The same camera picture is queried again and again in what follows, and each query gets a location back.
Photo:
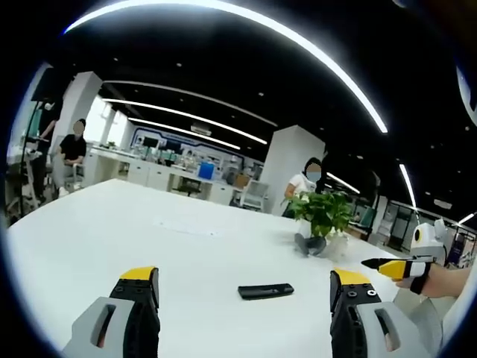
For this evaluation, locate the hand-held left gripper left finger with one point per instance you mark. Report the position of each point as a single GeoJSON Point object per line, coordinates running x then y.
{"type": "Point", "coordinates": [123, 317]}

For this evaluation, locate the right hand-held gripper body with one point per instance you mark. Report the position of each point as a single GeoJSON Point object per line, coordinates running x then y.
{"type": "Point", "coordinates": [428, 238]}

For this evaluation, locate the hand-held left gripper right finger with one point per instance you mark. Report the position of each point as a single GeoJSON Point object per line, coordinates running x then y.
{"type": "Point", "coordinates": [357, 317]}

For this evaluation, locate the black remote control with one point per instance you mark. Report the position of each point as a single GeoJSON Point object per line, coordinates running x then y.
{"type": "Point", "coordinates": [266, 290]}

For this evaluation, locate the dark plant pot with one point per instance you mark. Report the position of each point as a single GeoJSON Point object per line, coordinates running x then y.
{"type": "Point", "coordinates": [311, 244]}

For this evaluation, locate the green potted plant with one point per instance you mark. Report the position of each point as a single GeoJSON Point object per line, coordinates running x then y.
{"type": "Point", "coordinates": [322, 212]}

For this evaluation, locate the white pillar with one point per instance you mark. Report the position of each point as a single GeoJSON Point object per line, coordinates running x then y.
{"type": "Point", "coordinates": [292, 164]}
{"type": "Point", "coordinates": [74, 108]}

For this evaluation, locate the white counter cabinets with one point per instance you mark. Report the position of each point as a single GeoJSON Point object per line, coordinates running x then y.
{"type": "Point", "coordinates": [156, 173]}

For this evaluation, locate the white office chair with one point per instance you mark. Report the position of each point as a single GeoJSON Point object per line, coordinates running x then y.
{"type": "Point", "coordinates": [255, 194]}

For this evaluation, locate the blue box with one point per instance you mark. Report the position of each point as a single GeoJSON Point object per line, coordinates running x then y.
{"type": "Point", "coordinates": [207, 170]}

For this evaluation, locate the long ceiling light strip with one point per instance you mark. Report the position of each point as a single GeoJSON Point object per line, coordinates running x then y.
{"type": "Point", "coordinates": [238, 48]}

